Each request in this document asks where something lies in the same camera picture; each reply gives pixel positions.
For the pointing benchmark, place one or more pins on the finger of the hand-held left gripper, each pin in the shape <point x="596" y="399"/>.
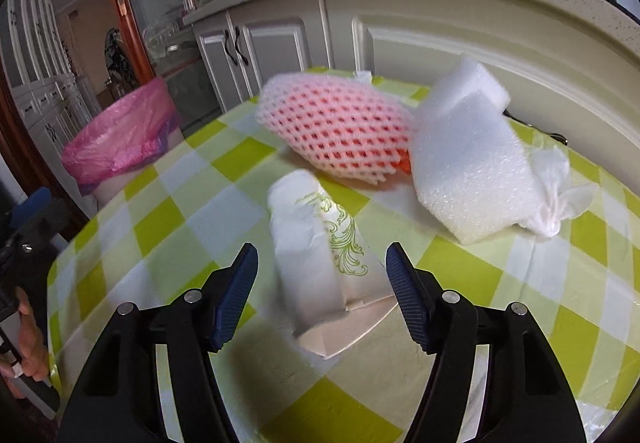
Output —
<point x="30" y="208"/>
<point x="57" y="223"/>

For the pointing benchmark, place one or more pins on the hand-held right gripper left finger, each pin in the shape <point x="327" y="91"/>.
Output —
<point x="232" y="303"/>

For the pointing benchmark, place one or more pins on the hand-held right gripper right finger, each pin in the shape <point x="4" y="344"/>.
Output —
<point x="410" y="303"/>

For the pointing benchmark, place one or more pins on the white trash bin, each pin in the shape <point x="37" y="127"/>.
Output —
<point x="120" y="185"/>

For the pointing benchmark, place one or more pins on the white tissue packet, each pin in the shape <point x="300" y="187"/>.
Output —
<point x="310" y="263"/>

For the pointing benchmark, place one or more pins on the pink bin liner bag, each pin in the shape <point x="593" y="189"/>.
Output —
<point x="125" y="133"/>

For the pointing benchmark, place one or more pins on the white foam sheet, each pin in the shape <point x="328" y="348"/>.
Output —
<point x="470" y="158"/>

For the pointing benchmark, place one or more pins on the white tissue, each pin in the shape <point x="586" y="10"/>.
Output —
<point x="555" y="193"/>

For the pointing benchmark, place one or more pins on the pink foam fruit net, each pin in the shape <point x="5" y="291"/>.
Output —
<point x="335" y="128"/>

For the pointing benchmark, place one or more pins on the person's left hand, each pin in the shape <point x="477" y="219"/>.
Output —
<point x="35" y="348"/>

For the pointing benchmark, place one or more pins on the green white checked tablecloth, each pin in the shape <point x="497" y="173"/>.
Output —
<point x="165" y="223"/>

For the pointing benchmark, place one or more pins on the white tall sideboard cabinet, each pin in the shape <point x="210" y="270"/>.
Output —
<point x="45" y="88"/>

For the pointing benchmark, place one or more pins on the dark patterned cloth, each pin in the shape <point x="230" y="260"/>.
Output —
<point x="120" y="58"/>

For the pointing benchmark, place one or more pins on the white kitchen base cabinet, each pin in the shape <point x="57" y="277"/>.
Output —
<point x="450" y="23"/>

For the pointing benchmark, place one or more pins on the red wooden door frame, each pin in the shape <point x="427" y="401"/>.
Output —
<point x="30" y="158"/>

